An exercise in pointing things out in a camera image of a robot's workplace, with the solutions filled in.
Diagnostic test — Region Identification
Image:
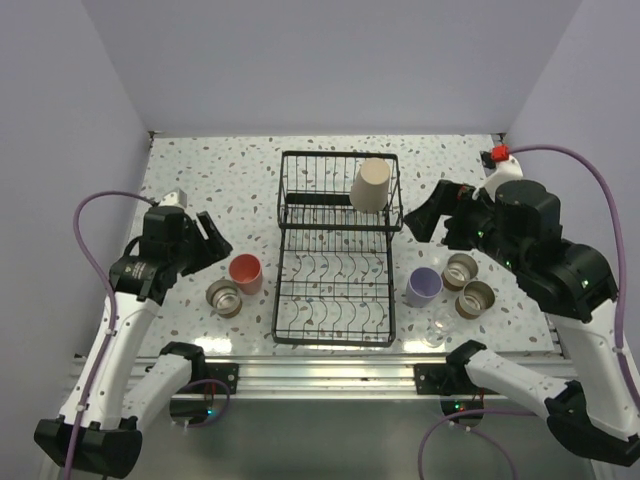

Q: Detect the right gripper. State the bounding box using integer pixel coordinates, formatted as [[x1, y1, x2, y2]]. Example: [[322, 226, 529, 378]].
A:
[[404, 177, 529, 274]]

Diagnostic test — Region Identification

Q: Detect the red pink plastic cup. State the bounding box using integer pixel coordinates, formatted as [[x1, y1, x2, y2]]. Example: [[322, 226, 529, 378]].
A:
[[229, 254, 263, 295]]

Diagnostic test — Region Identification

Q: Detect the purple plastic cup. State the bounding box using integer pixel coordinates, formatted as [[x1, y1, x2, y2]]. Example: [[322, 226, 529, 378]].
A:
[[405, 267, 443, 308]]

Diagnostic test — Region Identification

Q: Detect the steel cup cork base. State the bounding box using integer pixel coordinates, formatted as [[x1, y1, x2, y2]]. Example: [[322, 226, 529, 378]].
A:
[[205, 279, 242, 318]]

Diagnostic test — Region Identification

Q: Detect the beige plastic cup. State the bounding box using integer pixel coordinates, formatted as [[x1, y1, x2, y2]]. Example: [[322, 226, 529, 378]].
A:
[[349, 158, 391, 214]]

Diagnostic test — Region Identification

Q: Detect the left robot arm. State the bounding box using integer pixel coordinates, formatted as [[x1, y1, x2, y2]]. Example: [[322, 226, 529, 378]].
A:
[[34, 205, 232, 479]]

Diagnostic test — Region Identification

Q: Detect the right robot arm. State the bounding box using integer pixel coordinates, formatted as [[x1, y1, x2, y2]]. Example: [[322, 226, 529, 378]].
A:
[[404, 180, 639, 467]]

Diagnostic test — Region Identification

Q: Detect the far right steel cup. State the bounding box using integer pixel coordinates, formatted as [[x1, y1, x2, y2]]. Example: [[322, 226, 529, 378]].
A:
[[441, 253, 479, 291]]

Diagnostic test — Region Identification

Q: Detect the steel cup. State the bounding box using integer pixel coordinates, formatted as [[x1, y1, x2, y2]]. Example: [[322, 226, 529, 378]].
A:
[[455, 280, 496, 320], [441, 253, 479, 291]]

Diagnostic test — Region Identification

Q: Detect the near right steel cup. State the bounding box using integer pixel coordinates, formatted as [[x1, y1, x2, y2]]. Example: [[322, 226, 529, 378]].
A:
[[455, 280, 496, 320]]

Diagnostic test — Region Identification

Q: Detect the clear glass cup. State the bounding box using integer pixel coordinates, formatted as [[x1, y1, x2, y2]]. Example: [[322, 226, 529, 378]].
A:
[[424, 309, 455, 347]]

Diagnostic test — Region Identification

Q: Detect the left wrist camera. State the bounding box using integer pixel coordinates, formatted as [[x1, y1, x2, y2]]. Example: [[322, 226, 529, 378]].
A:
[[157, 188, 188, 210]]

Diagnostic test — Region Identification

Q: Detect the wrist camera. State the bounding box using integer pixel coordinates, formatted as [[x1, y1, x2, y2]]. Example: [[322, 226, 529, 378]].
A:
[[157, 188, 188, 210], [478, 145, 524, 201]]

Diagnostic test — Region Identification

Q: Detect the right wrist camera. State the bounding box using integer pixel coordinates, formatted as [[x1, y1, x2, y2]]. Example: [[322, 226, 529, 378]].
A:
[[478, 145, 524, 201]]

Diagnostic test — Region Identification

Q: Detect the black wire dish rack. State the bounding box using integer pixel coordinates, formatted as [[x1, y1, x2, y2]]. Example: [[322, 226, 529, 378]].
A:
[[271, 150, 403, 348]]

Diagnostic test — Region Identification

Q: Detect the aluminium mounting rail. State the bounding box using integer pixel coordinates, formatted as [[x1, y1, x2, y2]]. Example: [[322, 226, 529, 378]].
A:
[[206, 354, 445, 400]]

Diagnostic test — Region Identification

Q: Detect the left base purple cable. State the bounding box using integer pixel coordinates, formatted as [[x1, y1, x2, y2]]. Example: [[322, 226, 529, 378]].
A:
[[169, 377, 232, 431]]

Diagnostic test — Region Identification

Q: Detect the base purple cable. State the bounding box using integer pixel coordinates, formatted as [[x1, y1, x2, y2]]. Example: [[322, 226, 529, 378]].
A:
[[169, 377, 232, 431], [418, 407, 539, 480]]

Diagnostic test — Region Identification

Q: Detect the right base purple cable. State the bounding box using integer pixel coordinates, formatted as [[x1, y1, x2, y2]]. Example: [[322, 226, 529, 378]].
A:
[[418, 407, 539, 480]]

